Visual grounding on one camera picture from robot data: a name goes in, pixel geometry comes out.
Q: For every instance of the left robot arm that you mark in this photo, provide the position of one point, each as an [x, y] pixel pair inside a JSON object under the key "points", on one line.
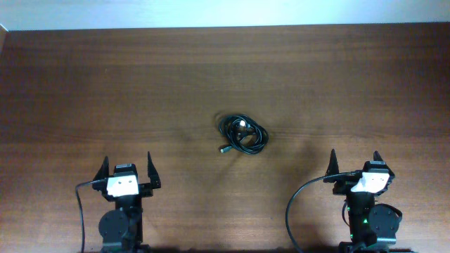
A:
{"points": [[122, 228]]}

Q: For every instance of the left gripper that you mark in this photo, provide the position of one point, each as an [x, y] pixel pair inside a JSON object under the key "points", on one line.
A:
{"points": [[147, 190]]}

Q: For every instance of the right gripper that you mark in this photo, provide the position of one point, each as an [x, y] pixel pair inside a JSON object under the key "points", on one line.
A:
{"points": [[339, 188]]}

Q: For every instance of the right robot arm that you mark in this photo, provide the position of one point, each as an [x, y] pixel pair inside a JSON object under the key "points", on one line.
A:
{"points": [[372, 226]]}

